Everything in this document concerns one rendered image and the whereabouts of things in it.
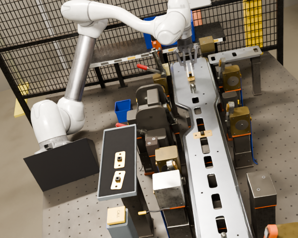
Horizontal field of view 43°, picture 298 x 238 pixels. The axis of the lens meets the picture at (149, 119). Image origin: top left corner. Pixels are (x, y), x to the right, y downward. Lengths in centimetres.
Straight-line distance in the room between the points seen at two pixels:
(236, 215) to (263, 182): 16
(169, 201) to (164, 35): 71
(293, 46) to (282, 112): 204
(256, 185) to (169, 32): 74
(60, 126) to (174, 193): 88
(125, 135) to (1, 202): 196
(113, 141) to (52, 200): 67
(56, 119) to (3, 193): 147
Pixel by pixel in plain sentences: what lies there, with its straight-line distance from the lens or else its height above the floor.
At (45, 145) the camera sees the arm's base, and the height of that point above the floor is 95.
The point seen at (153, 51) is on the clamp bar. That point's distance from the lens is 197.
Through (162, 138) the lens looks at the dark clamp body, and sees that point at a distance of 162.
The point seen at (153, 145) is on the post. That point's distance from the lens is 158.
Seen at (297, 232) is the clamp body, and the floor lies 106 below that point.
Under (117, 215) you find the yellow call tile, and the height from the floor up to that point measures 116.
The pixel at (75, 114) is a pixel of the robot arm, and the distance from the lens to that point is 222.
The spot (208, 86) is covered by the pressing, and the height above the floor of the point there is 100.
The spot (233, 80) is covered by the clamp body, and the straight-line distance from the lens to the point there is 204.
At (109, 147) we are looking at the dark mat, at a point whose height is 116.
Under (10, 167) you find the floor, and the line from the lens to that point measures 363.
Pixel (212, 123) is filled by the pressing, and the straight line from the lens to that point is 177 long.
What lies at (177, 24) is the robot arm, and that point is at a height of 141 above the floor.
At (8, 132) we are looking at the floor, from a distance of 407.
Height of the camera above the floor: 215
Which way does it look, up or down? 38 degrees down
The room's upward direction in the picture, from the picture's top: 16 degrees counter-clockwise
